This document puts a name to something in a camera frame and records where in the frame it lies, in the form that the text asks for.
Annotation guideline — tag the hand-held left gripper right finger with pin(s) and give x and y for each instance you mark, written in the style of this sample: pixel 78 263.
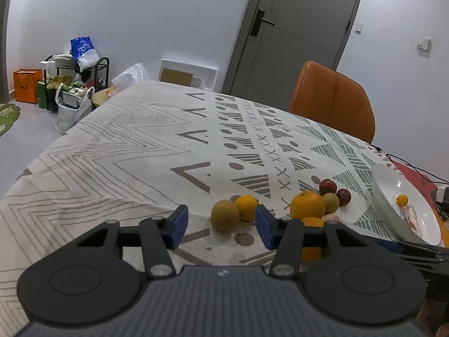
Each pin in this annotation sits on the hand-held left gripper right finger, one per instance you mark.
pixel 263 230

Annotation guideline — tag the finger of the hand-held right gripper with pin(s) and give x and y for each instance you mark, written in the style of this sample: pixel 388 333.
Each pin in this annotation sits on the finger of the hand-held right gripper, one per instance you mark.
pixel 386 245

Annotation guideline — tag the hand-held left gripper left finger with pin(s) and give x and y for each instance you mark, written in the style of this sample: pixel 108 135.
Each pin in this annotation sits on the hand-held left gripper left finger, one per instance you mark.
pixel 179 226

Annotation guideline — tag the medium orange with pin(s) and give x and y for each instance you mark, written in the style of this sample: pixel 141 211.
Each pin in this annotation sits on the medium orange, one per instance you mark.
pixel 248 206

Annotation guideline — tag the peeled orange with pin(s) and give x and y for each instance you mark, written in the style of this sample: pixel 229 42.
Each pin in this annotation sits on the peeled orange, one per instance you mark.
pixel 411 217

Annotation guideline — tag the brown round pear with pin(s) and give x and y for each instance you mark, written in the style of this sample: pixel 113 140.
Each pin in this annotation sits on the brown round pear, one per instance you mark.
pixel 224 215

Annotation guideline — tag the tiny tangerine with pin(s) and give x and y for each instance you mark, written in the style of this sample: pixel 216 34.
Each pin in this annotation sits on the tiny tangerine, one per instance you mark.
pixel 402 200

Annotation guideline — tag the small orange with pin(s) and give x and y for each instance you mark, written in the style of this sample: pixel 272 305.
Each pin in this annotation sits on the small orange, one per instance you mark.
pixel 312 222

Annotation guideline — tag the large orange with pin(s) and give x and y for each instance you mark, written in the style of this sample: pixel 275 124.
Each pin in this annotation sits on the large orange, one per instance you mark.
pixel 307 205

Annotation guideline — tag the white ceramic bowl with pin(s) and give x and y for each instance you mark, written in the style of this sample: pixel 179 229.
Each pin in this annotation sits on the white ceramic bowl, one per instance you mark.
pixel 389 186

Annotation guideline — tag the pale peeled citrus piece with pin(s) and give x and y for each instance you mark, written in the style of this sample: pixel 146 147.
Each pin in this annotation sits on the pale peeled citrus piece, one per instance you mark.
pixel 332 218

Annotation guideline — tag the dark red plum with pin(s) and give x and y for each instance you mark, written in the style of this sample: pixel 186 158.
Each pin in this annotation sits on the dark red plum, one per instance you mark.
pixel 344 197
pixel 328 185

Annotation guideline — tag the small green-brown fruit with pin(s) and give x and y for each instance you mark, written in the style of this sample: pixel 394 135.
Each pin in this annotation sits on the small green-brown fruit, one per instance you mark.
pixel 331 203

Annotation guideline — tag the red printed mat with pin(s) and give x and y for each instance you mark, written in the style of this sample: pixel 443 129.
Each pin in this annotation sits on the red printed mat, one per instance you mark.
pixel 417 182

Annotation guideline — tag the white power adapter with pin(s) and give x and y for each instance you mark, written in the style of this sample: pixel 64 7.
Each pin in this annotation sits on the white power adapter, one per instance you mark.
pixel 441 193

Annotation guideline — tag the patterned white tablecloth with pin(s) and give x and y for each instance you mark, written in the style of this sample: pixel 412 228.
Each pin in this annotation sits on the patterned white tablecloth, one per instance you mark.
pixel 122 154

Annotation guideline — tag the brown cardboard sheet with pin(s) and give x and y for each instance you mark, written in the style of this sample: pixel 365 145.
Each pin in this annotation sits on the brown cardboard sheet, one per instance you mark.
pixel 177 78

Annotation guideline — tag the orange leather chair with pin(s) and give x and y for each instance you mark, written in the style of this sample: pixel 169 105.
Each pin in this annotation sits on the orange leather chair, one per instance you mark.
pixel 333 98

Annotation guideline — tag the beige tote bag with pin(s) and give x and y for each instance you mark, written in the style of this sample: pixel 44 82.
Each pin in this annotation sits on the beige tote bag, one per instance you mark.
pixel 103 96

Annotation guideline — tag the white foam packaging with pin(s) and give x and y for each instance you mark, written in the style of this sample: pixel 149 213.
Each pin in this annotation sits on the white foam packaging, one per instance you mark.
pixel 205 75

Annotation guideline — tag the white plastic bag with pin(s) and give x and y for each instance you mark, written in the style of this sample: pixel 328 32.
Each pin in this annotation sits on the white plastic bag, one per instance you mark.
pixel 72 116

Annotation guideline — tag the clear plastic bag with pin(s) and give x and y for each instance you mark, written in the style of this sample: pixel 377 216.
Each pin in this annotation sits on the clear plastic bag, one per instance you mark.
pixel 131 75

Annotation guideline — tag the black shoe rack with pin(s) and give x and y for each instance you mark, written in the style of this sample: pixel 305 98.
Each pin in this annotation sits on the black shoe rack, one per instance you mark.
pixel 103 68

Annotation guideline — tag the green box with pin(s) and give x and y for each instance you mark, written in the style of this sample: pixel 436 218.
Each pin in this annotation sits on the green box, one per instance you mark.
pixel 44 94

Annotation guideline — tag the blue and white bag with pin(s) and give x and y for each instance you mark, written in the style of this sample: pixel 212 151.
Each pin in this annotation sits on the blue and white bag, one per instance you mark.
pixel 84 51

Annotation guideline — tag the green floor rug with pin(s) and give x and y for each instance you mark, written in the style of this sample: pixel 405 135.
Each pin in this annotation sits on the green floor rug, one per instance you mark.
pixel 7 117

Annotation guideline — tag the orange paper bag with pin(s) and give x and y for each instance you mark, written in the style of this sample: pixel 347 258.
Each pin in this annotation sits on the orange paper bag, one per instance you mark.
pixel 27 86

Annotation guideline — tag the grey door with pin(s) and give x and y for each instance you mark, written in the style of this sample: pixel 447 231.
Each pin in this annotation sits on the grey door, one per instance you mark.
pixel 298 24

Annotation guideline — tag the white wall socket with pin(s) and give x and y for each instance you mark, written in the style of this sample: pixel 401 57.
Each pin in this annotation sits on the white wall socket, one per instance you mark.
pixel 424 43

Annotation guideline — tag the white light switch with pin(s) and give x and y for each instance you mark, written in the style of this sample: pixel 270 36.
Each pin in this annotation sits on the white light switch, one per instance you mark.
pixel 359 28

